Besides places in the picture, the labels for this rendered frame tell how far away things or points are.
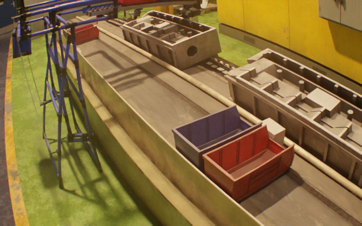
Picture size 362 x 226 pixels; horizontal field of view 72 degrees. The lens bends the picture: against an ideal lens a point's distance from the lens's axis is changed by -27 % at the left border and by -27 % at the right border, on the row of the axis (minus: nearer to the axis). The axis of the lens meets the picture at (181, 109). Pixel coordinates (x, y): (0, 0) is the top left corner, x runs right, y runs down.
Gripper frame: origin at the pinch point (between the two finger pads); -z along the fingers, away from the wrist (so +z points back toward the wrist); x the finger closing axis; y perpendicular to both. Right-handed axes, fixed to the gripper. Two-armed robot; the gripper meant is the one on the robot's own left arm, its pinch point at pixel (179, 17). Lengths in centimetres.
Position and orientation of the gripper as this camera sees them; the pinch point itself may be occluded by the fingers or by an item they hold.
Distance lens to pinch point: 273.7
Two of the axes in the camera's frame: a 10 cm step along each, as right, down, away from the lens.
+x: -5.2, -3.9, 7.6
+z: 8.3, -4.5, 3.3
